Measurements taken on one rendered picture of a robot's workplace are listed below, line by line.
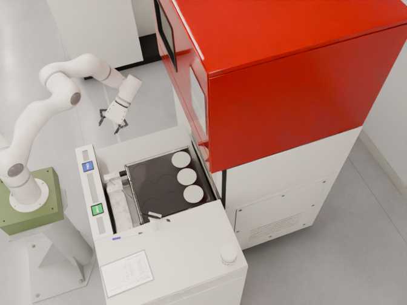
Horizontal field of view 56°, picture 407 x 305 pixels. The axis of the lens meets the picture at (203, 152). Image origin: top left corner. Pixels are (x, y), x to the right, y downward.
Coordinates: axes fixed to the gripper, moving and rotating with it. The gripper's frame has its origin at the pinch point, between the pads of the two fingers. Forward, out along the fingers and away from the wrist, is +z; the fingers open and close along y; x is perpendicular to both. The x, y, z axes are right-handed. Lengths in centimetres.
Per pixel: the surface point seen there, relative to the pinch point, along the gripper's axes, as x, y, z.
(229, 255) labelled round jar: 66, -70, 8
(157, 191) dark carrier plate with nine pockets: 22.3, -37.5, 11.6
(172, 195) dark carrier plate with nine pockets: 25, -45, 9
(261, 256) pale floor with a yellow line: -26, -133, 34
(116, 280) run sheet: 59, -36, 44
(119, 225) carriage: 31, -28, 33
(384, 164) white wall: -60, -194, -67
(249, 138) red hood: 64, -51, -38
